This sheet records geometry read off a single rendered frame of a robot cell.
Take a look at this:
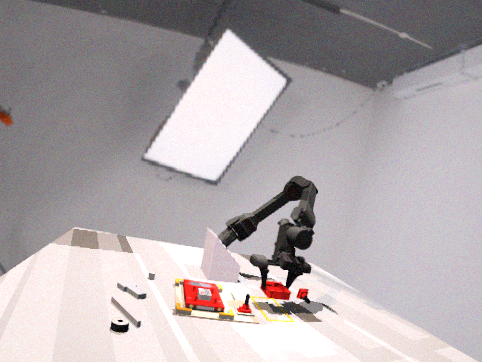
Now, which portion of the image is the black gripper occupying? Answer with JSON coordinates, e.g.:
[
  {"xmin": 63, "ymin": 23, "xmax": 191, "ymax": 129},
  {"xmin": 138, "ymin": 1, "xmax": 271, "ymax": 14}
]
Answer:
[{"xmin": 250, "ymin": 240, "xmax": 311, "ymax": 289}]

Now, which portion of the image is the black toy tyre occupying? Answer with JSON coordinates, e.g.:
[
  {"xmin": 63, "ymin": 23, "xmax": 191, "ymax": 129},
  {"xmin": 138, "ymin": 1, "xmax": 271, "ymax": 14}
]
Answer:
[{"xmin": 110, "ymin": 317, "xmax": 130, "ymax": 333}]

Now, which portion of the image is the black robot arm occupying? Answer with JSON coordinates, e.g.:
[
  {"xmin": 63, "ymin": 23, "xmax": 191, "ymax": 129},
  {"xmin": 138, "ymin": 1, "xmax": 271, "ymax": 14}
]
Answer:
[{"xmin": 215, "ymin": 176, "xmax": 318, "ymax": 272}]

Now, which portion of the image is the grey flat bar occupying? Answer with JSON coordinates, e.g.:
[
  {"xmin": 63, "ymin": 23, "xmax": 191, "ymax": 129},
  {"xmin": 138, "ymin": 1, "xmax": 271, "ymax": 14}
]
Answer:
[{"xmin": 111, "ymin": 295, "xmax": 142, "ymax": 327}]

